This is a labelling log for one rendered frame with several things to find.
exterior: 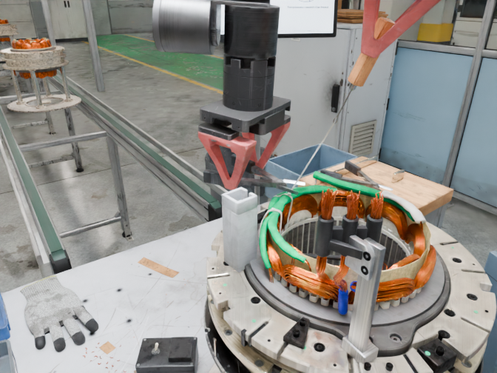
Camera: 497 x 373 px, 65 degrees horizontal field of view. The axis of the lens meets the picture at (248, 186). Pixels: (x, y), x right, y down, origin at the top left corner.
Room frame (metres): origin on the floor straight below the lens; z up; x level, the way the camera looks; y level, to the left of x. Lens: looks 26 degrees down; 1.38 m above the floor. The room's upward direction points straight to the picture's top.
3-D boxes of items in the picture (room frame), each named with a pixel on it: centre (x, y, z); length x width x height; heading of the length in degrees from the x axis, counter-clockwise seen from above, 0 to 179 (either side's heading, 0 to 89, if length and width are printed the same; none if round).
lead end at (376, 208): (0.26, -0.10, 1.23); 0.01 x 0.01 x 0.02
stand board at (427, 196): (0.64, -0.23, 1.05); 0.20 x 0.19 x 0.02; 38
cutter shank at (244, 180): (0.43, -0.01, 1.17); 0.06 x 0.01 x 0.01; 80
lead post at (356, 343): (0.24, -0.10, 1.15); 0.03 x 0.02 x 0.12; 33
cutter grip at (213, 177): (0.44, 0.04, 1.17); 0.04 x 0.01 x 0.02; 70
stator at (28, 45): (2.26, 1.19, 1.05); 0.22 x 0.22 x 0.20
